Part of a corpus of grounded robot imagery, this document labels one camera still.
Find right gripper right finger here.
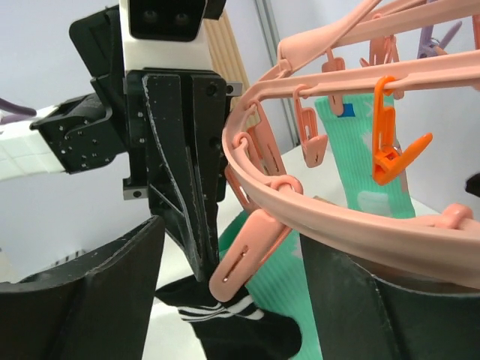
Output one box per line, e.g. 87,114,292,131
300,235,479,359

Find pink round clip hanger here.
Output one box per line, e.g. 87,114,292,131
209,1,479,302

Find green sock hanging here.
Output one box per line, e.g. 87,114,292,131
315,93,416,219
218,209,322,360

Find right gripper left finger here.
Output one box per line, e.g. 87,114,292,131
1,216,165,359

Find black sock white stripes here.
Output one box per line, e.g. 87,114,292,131
155,275,302,359

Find orange clothes peg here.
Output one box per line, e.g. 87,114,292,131
371,76,433,186

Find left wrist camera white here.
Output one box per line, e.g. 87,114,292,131
118,0,213,72

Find purple clothes peg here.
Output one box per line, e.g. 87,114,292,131
417,21,463,59

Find wooden drying rack frame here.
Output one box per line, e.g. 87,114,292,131
203,11,250,92

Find green sock left hanging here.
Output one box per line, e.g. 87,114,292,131
315,93,416,219

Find green sock right hanging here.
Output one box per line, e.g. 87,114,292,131
218,209,322,360

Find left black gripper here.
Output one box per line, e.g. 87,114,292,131
124,68,242,281

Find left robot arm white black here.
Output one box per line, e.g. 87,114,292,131
1,1,242,281

